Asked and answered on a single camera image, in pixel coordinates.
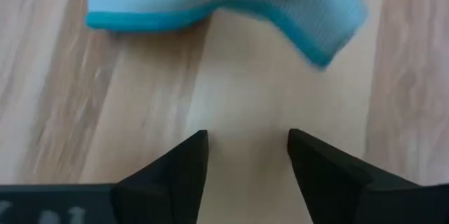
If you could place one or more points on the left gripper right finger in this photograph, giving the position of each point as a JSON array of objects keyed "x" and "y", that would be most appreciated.
[{"x": 329, "y": 189}]

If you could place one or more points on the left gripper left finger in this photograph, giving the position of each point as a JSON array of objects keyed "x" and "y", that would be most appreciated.
[{"x": 168, "y": 192}]

